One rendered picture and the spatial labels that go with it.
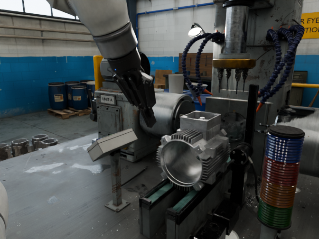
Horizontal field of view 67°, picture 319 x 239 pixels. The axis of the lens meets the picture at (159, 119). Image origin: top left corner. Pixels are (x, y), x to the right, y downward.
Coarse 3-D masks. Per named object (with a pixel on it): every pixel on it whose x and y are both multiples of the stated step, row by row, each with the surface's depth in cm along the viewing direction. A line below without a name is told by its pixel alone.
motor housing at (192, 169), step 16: (176, 144) 87; (192, 144) 73; (208, 144) 78; (160, 160) 81; (176, 160) 87; (192, 160) 93; (208, 160) 72; (224, 160) 83; (176, 176) 82; (192, 176) 83; (208, 176) 73
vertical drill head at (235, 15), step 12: (228, 12) 96; (240, 12) 94; (228, 24) 97; (240, 24) 95; (228, 36) 98; (240, 36) 96; (228, 48) 99; (240, 48) 97; (216, 60) 99; (228, 60) 95; (240, 60) 94; (252, 60) 96; (228, 72) 109; (240, 72) 97
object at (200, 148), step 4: (220, 132) 85; (224, 132) 85; (168, 136) 79; (224, 136) 85; (160, 140) 79; (164, 140) 78; (168, 140) 78; (164, 144) 78; (200, 144) 72; (196, 148) 71; (200, 148) 71; (204, 148) 71; (200, 152) 71; (164, 176) 81; (196, 184) 74; (200, 184) 74; (196, 188) 74; (200, 188) 74
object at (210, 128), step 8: (192, 112) 88; (200, 112) 90; (208, 112) 88; (184, 120) 81; (192, 120) 79; (200, 120) 78; (208, 120) 77; (216, 120) 83; (184, 128) 82; (192, 128) 80; (200, 128) 78; (208, 128) 78; (216, 128) 84; (208, 136) 78
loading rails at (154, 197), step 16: (224, 176) 93; (160, 192) 78; (176, 192) 84; (192, 192) 78; (208, 192) 81; (224, 192) 96; (144, 208) 72; (160, 208) 76; (176, 208) 70; (192, 208) 72; (208, 208) 83; (144, 224) 74; (160, 224) 78; (176, 224) 66; (192, 224) 74
